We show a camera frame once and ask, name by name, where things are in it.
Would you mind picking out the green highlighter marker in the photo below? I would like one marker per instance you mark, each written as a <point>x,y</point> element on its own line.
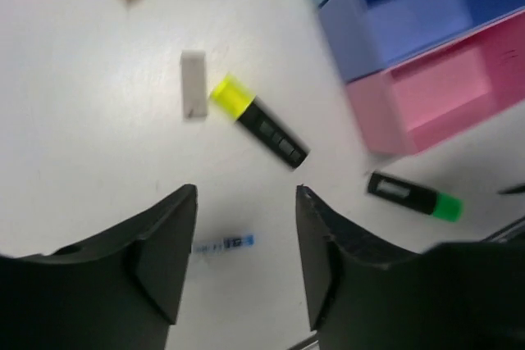
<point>415,197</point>

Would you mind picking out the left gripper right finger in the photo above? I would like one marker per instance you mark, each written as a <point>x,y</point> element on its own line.
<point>366,293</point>

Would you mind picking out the dark blue tray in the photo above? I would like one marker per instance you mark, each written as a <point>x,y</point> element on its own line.
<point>366,36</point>

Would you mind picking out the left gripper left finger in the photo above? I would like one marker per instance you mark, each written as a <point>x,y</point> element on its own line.
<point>119,289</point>

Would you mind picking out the blue pen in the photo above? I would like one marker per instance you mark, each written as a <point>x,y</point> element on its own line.
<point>224,244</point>

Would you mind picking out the white eraser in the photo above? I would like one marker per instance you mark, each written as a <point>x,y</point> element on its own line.
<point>193,78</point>

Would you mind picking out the pink tray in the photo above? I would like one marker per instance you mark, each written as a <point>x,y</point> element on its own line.
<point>409,108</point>

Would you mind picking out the yellow highlighter marker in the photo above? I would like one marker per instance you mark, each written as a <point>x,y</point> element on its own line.
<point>247,110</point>

